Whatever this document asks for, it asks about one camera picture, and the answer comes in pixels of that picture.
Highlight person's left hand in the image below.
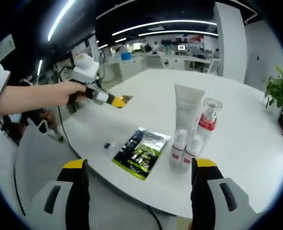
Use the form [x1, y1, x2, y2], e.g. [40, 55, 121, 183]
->
[57, 80, 87, 106]

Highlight large white skincare tube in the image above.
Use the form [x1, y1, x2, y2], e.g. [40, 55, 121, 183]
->
[174, 83, 206, 135]

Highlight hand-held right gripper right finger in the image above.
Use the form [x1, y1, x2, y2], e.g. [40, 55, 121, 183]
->
[190, 157, 259, 230]

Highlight white office workstations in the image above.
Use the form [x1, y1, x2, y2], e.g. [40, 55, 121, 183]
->
[102, 52, 222, 81]

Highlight white mesh office chair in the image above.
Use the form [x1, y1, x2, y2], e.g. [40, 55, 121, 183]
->
[13, 124, 84, 216]

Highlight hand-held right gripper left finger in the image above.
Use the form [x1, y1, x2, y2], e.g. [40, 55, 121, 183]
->
[30, 158, 91, 230]

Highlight small black white sachet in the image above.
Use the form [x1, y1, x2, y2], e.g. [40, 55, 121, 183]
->
[102, 141, 120, 156]

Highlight small white skincare bottle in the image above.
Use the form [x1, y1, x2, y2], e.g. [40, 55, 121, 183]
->
[171, 129, 189, 168]
[182, 134, 202, 171]

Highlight green potted plant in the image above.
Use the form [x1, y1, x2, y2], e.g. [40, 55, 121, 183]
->
[263, 66, 283, 122]

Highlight green black skincare packet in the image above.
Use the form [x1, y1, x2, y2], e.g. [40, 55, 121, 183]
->
[111, 126, 172, 182]

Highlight black cable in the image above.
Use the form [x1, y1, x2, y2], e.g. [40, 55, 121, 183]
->
[56, 65, 84, 160]
[147, 206, 165, 230]

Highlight long ceiling light strip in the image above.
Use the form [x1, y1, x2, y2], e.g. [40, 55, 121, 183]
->
[46, 0, 77, 41]

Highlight gold skincare sachet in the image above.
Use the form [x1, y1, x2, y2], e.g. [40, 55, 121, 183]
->
[119, 94, 135, 105]

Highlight ceiling air conditioner unit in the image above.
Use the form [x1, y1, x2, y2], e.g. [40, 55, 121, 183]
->
[0, 33, 16, 57]

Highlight red collar skincare pump bottle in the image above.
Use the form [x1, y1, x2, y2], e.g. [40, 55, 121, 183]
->
[197, 97, 223, 154]

